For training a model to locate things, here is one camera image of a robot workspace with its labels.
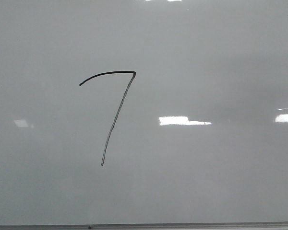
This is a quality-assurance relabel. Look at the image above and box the white whiteboard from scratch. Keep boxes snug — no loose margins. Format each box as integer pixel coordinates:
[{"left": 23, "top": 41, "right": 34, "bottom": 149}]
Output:
[{"left": 0, "top": 0, "right": 288, "bottom": 225}]

